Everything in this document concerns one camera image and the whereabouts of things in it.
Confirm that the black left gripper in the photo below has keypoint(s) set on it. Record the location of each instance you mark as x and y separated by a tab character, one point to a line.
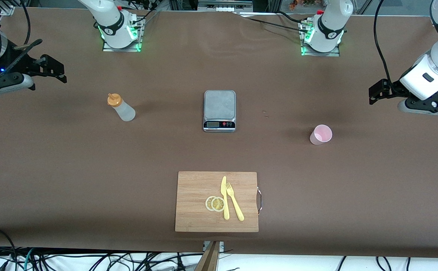
391	89

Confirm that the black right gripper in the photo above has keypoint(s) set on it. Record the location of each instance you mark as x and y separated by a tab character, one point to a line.
20	63

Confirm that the pink plastic cup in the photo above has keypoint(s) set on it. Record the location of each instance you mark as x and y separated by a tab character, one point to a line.
321	134

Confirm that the translucent sauce bottle orange cap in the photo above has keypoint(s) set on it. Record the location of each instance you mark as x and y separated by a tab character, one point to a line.
125	112

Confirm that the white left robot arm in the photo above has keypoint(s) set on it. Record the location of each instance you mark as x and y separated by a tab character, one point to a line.
328	26

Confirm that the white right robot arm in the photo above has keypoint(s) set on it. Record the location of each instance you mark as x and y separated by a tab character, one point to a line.
109	22

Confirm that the brown table cover sheet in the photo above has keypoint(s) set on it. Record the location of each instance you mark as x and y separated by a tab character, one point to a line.
91	169

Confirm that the silver digital kitchen scale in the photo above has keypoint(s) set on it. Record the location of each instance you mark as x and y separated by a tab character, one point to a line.
219	105

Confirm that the white power strip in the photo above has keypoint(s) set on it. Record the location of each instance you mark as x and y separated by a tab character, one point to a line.
224	6

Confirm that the yellow plastic knife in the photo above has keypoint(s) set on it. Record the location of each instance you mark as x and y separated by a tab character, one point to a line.
224	188

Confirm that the yellow plastic fork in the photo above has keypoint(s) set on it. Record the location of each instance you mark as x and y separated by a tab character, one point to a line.
236	207

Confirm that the bamboo cutting board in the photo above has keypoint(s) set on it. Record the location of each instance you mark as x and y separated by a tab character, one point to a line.
196	195

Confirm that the lemon slice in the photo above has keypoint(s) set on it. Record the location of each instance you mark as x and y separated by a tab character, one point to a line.
218	204
208	203

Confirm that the wooden beam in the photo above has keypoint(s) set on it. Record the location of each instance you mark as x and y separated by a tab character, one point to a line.
209	259

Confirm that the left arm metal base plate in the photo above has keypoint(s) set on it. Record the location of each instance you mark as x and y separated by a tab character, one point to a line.
331	54

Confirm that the aluminium frame corner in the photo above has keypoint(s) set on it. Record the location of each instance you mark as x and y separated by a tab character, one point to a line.
7	10

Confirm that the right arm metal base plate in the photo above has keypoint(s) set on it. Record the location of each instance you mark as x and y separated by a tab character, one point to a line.
128	49

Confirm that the small metal bracket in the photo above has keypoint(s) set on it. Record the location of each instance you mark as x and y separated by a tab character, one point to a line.
222	245

